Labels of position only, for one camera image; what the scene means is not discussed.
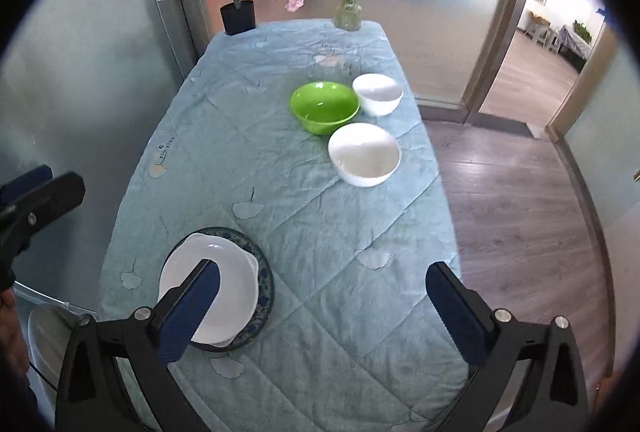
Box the large white bowl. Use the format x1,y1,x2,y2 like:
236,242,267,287
327,123,402,188

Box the green bowl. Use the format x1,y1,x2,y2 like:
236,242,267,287
290,81,361,136

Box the white oval plate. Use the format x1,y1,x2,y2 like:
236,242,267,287
157,233,260,347
200,242,261,347

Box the blue patterned round plate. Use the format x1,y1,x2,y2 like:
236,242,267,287
162,226,275,353

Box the glass vase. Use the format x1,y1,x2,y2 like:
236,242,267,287
333,0,362,31

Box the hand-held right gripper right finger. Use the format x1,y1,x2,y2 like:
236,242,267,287
425,262,590,432

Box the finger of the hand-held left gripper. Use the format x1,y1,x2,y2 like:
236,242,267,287
0,172,86,257
0,165,54,203

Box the cloth covered table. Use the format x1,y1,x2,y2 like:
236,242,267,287
557,26,593,60

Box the person's left hand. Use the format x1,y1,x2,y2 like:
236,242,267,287
0,289,30,380

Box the small white bowl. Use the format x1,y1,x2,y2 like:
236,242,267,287
352,73,404,117

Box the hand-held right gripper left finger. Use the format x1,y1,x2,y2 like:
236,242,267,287
55,258,222,432

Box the pale stools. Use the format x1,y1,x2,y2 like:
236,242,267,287
525,12,561,52

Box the light blue quilted blanket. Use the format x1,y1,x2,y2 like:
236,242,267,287
97,19,476,432

